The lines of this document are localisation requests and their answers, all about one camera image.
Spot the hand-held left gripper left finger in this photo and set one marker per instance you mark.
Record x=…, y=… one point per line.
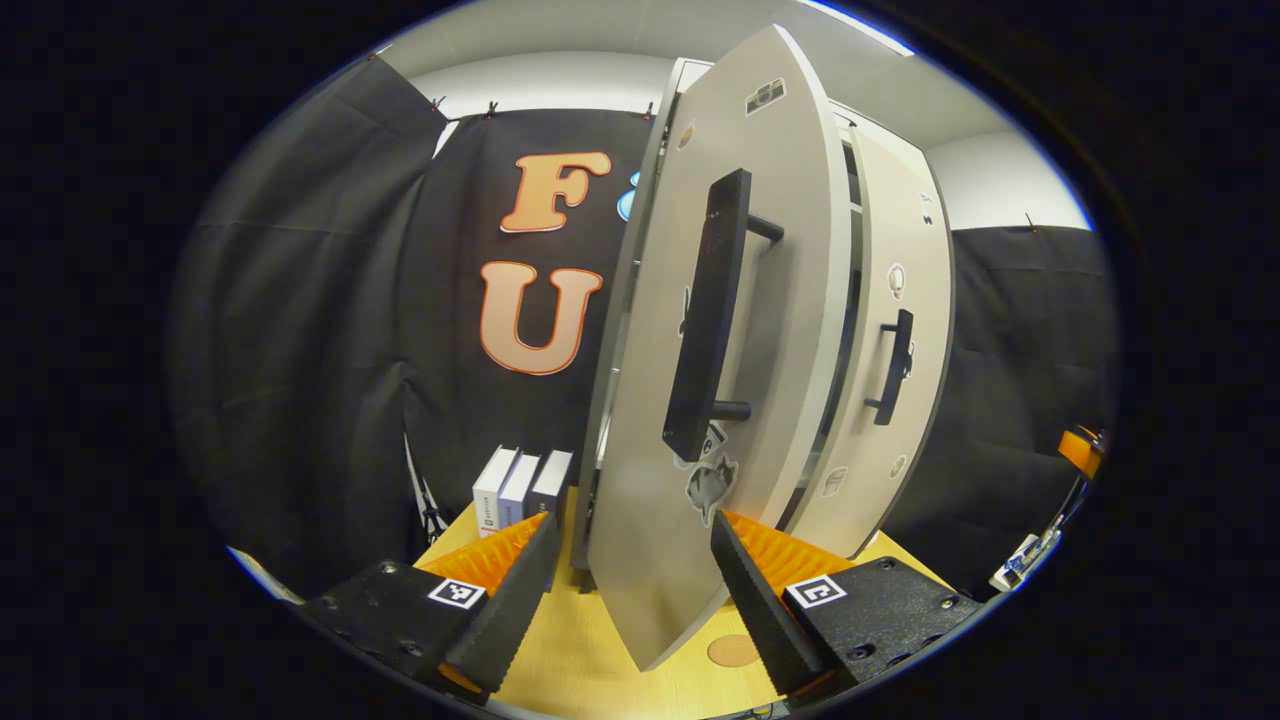
x=510, y=600

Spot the white box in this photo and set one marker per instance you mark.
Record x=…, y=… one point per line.
x=490, y=495
x=517, y=490
x=550, y=485

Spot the white flat panel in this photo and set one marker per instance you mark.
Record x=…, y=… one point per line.
x=265, y=577

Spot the metal backdrop stand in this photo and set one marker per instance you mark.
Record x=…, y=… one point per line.
x=425, y=500

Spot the small white device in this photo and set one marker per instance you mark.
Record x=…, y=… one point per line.
x=1018, y=565

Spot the round brown coaster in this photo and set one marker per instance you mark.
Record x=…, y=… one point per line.
x=730, y=652

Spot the black backdrop cloth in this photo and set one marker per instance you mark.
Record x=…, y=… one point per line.
x=300, y=350

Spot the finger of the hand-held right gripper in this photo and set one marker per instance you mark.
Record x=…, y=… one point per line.
x=1078, y=450

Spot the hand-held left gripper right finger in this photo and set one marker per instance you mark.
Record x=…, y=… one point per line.
x=760, y=610

